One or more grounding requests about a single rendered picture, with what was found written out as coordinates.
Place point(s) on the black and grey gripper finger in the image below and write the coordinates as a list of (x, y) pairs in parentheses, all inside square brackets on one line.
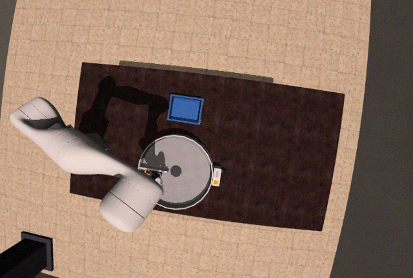
[(153, 173)]

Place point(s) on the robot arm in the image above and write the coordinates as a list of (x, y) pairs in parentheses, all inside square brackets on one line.
[(131, 199)]

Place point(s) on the blue open crate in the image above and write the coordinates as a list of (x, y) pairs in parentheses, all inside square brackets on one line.
[(185, 110)]

